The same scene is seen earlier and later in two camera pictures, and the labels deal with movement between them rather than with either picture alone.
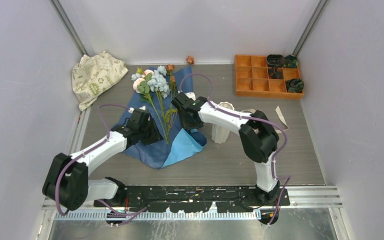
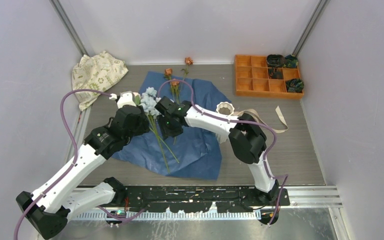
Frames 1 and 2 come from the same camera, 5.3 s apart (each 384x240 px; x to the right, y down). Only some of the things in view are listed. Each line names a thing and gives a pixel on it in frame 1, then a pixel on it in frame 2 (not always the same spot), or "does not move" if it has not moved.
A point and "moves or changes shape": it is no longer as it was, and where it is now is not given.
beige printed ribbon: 280,114 does not move
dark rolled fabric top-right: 291,61 does not move
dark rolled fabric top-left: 275,60 does not move
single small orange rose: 190,60 moves or changes shape
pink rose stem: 142,86 → 137,99
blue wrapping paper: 162,88 moves or changes shape
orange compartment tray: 252,79 does not move
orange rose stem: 172,86 moves or changes shape
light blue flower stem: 158,83 → 151,107
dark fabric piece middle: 273,73 does not move
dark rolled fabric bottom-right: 294,85 does not move
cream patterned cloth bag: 94,76 does not move
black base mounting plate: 195,197 does not move
